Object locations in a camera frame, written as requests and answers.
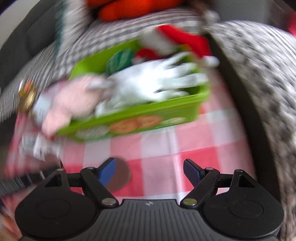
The white and blue milk carton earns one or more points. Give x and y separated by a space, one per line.
37 146

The red-white checked tablecloth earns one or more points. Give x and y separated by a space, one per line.
161 148

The red bag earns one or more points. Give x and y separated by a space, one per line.
291 23

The brown round disc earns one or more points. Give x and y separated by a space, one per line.
122 173

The dark green soft item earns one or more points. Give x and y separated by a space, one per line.
120 61

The yellow-red label tin can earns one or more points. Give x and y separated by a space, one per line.
27 86

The glass jar with gold lid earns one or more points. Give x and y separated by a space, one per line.
39 109

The quilted fleece cloth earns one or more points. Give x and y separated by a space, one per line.
69 102

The white plastic bag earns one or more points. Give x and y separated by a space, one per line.
143 83

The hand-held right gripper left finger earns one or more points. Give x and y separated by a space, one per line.
108 172

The reindeer plush toy red outfit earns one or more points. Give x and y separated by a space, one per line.
185 39

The green plastic box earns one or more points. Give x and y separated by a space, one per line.
150 115

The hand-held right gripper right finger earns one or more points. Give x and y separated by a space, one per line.
191 172

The grey checked blanket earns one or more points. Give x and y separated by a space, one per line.
101 34

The orange pumpkin cushion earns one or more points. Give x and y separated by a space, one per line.
129 9

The teal leaf-print pillow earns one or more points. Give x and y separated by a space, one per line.
60 30

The grey knitted blanket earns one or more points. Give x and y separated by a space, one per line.
266 81

